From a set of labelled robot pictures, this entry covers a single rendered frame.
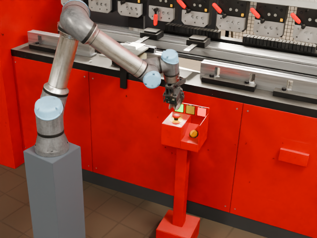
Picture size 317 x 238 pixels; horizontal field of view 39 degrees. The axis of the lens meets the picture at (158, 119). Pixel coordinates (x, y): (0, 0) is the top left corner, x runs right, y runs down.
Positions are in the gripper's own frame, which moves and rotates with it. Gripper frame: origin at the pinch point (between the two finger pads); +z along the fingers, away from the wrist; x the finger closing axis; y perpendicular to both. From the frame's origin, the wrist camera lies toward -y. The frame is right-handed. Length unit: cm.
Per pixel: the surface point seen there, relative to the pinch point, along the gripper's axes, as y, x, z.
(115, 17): -95, -83, 19
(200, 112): -6.9, 10.2, 7.7
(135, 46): -37, -38, -4
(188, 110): -6.9, 3.7, 7.6
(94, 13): -96, -101, 19
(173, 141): 11.4, 1.3, 13.5
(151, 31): -65, -41, 5
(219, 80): -32.7, 12.9, 6.7
